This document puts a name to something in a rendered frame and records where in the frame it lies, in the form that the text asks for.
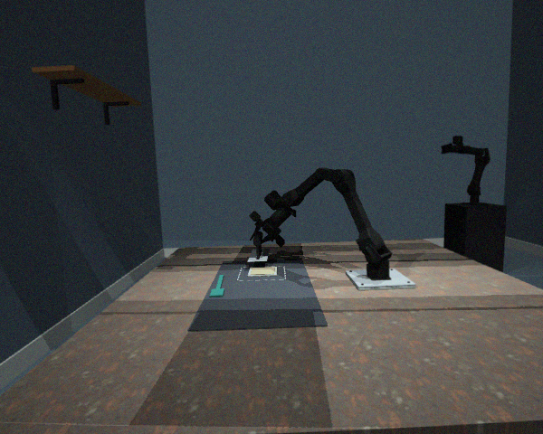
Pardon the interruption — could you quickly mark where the teal small trowel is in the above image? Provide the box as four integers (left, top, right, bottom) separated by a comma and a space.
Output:
210, 275, 224, 297

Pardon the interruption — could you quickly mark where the beige square tile with cream border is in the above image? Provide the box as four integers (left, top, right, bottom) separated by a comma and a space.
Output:
248, 267, 277, 277

